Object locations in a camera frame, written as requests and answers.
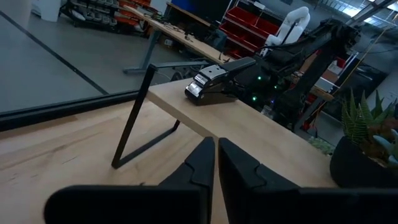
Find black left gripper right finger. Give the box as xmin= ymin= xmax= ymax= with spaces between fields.
xmin=218 ymin=138 xmax=398 ymax=224

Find shelf with red bins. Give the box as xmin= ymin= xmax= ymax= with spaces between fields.
xmin=218 ymin=5 xmax=280 ymax=60

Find potted succulent plant black bowl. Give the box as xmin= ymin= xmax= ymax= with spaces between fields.
xmin=329 ymin=88 xmax=398 ymax=189

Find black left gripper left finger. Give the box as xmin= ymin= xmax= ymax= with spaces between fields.
xmin=43 ymin=136 xmax=216 ymax=224

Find wooden workbench grey legs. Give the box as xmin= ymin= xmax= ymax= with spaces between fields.
xmin=123 ymin=2 xmax=237 ymax=75

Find black metal table frame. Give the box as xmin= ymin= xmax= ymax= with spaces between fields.
xmin=0 ymin=89 xmax=141 ymax=132

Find white cabinet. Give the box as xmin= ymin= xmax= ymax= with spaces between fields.
xmin=30 ymin=0 xmax=62 ymax=22

